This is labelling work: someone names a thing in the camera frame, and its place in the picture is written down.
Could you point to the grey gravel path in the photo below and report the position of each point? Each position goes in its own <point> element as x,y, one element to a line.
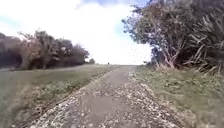
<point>110,103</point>

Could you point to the row of trees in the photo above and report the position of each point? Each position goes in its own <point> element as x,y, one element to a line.
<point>43,51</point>

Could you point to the grass field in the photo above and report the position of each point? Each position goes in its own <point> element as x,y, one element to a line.
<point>180,88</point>
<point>40,81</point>

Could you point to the large leafy tree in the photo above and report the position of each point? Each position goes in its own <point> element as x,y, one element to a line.
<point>180,33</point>

